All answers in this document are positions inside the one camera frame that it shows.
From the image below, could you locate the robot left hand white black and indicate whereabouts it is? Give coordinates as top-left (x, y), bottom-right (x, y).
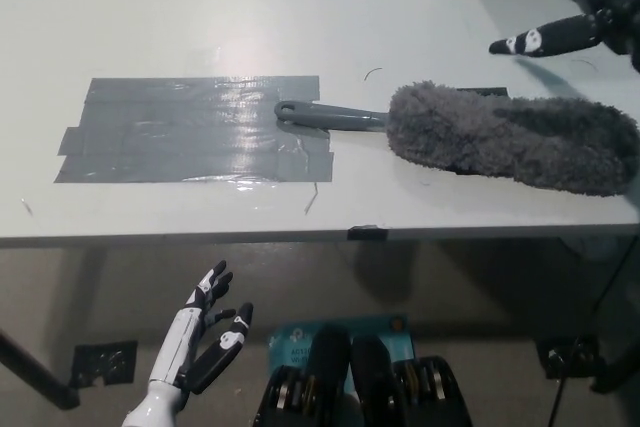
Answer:
top-left (148, 260), bottom-right (254, 396)

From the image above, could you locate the thin black cable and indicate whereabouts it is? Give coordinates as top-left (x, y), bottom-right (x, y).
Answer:
top-left (547, 246), bottom-right (632, 427)

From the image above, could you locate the grey duct tape patch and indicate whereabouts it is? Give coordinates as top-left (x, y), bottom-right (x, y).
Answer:
top-left (54, 75), bottom-right (335, 185)

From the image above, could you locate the grey fluffy duster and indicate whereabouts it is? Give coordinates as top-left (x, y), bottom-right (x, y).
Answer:
top-left (273, 82), bottom-right (640, 197)

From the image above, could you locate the teal cardboard box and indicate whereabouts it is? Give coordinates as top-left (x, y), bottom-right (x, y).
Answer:
top-left (267, 315), bottom-right (416, 393)

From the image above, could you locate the thin loose tape thread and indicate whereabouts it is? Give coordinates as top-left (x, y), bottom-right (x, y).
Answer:
top-left (303, 181), bottom-right (320, 216)

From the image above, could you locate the black table leg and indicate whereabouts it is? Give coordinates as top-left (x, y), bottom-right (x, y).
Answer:
top-left (589, 339), bottom-right (640, 396)
top-left (0, 329), bottom-right (81, 411)

